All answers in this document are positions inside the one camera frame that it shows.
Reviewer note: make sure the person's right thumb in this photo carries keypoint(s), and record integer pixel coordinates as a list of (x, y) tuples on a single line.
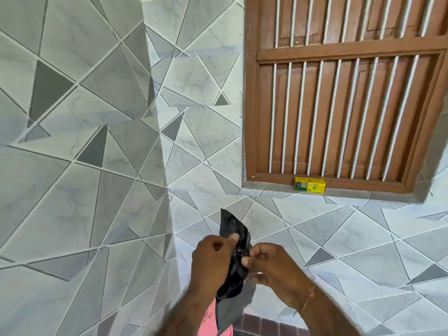
[(252, 262)]

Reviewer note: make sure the pink garment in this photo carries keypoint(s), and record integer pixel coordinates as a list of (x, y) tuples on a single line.
[(218, 320)]

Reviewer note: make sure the brown wooden window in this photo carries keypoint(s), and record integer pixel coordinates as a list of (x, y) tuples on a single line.
[(327, 111)]

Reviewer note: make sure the person's right forearm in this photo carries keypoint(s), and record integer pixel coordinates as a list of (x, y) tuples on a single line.
[(327, 316)]

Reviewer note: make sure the small yellow box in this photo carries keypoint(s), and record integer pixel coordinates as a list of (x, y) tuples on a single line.
[(309, 185)]

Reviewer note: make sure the person's left forearm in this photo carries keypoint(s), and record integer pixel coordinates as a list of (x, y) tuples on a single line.
[(185, 316)]

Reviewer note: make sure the black plastic bag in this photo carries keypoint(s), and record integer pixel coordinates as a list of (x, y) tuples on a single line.
[(237, 272)]

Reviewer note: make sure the person's left thumb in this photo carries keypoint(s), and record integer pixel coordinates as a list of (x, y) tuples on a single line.
[(231, 240)]

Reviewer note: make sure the grey window sill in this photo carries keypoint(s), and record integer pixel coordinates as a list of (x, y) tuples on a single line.
[(350, 195)]

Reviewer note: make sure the person's left hand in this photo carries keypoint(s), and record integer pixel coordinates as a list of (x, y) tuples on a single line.
[(208, 265)]

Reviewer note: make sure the person's right hand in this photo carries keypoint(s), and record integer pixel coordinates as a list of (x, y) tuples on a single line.
[(280, 269)]

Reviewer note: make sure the row of white window bars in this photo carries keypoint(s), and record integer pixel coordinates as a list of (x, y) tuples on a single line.
[(315, 115)]

